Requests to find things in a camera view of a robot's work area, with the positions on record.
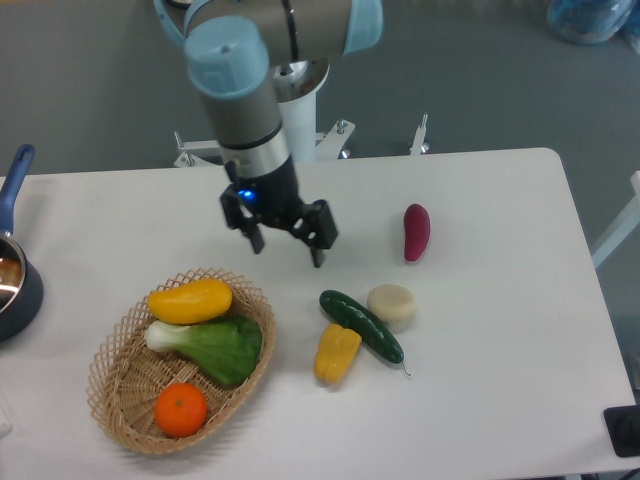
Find orange tangerine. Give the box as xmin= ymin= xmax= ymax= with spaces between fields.
xmin=154 ymin=383 xmax=208 ymax=438

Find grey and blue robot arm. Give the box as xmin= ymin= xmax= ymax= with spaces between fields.
xmin=153 ymin=1 xmax=384 ymax=267

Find white frame at right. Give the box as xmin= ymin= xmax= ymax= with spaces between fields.
xmin=590 ymin=171 xmax=639 ymax=269

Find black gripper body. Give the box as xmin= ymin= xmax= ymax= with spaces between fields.
xmin=220 ymin=158 xmax=315 ymax=235

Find dark green cucumber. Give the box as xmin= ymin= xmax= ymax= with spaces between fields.
xmin=319 ymin=290 xmax=409 ymax=375

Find purple sweet potato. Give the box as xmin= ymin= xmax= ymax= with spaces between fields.
xmin=403 ymin=203 xmax=431 ymax=263

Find green bok choy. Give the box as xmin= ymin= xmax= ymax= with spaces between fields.
xmin=144 ymin=316 xmax=262 ymax=386

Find dark blue saucepan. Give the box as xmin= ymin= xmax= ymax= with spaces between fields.
xmin=1 ymin=144 xmax=44 ymax=342

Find yellow mango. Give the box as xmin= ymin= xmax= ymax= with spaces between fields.
xmin=147 ymin=278 xmax=233 ymax=325

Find black device at edge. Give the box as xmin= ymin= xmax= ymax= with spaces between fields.
xmin=603 ymin=405 xmax=639 ymax=458

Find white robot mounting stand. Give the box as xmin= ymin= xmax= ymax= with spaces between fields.
xmin=173 ymin=58 xmax=430 ymax=168

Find blue plastic bag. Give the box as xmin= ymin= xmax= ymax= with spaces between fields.
xmin=546 ymin=1 xmax=639 ymax=54

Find woven wicker basket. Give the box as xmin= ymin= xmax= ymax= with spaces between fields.
xmin=87 ymin=268 xmax=276 ymax=455

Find yellow bell pepper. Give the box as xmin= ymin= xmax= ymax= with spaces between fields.
xmin=314 ymin=323 xmax=362 ymax=384

